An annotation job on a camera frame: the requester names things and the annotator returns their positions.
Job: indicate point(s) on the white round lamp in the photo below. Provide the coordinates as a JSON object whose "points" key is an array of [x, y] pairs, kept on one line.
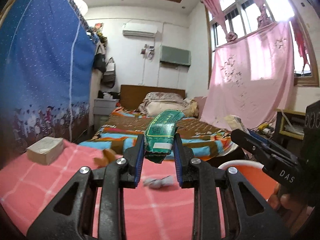
{"points": [[82, 6]]}

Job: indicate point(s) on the dark side table clutter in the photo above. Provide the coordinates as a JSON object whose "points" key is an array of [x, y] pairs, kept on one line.
{"points": [[285, 125]]}

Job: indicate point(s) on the pink checked bedsheet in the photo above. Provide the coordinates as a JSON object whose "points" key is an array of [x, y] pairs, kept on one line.
{"points": [[27, 188]]}

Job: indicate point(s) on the green snack wrapper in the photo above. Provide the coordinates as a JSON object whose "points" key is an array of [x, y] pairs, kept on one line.
{"points": [[159, 135]]}

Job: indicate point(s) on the blue fabric wardrobe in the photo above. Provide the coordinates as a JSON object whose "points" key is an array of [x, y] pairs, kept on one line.
{"points": [[46, 69]]}

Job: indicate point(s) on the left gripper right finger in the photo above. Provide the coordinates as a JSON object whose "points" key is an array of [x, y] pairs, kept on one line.
{"points": [[226, 205]]}

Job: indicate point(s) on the hanging grey bag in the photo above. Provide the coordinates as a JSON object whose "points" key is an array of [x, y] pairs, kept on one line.
{"points": [[109, 77]]}

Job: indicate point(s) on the pink window curtain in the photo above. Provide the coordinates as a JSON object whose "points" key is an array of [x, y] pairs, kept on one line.
{"points": [[264, 52]]}

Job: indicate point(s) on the white air conditioner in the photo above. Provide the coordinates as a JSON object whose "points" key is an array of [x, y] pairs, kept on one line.
{"points": [[139, 30]]}

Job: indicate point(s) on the colourful patterned bed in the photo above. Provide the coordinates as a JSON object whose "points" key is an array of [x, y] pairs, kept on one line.
{"points": [[122, 128]]}

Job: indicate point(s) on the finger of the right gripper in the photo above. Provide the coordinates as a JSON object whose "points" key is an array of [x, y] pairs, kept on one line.
{"points": [[281, 155], [256, 145]]}

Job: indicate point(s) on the wooden headboard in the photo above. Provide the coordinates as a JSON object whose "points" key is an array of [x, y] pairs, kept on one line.
{"points": [[131, 96]]}

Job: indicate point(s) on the green wall box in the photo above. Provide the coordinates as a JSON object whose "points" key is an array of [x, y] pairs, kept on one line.
{"points": [[175, 56]]}

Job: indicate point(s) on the brown cardboard tape roll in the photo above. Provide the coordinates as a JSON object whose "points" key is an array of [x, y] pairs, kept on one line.
{"points": [[108, 157]]}

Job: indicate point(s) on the grey bedside drawer cabinet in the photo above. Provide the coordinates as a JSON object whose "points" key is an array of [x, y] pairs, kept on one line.
{"points": [[101, 109]]}

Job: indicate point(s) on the hanging black bag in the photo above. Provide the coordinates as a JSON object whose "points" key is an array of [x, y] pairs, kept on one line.
{"points": [[99, 59]]}

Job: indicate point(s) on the beige folded quilt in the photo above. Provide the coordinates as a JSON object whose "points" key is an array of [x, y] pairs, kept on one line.
{"points": [[157, 102]]}

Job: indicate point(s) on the right hand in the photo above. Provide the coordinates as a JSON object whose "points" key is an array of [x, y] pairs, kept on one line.
{"points": [[296, 210]]}

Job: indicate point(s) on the white printed plastic bag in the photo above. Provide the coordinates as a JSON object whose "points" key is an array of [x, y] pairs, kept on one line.
{"points": [[235, 122]]}

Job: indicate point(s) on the orange white trash bin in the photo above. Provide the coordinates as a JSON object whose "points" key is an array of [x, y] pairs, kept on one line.
{"points": [[252, 171]]}

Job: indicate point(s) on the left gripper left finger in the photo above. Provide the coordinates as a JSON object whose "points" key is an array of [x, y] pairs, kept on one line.
{"points": [[136, 159]]}

